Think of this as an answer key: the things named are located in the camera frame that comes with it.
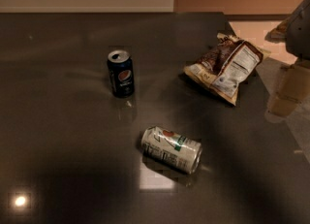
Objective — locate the brown chip bag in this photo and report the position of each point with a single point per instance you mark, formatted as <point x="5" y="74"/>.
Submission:
<point x="223" y="68"/>

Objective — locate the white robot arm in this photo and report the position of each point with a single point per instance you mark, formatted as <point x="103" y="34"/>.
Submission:
<point x="294" y="31"/>

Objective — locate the silver 7up can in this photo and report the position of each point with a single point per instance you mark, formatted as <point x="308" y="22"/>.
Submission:
<point x="171" y="148"/>

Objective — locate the dark blue Pepsi can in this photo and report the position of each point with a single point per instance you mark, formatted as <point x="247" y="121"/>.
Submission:
<point x="121" y="73"/>

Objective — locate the cardboard box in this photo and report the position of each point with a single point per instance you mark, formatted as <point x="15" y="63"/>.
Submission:
<point x="292" y="86"/>

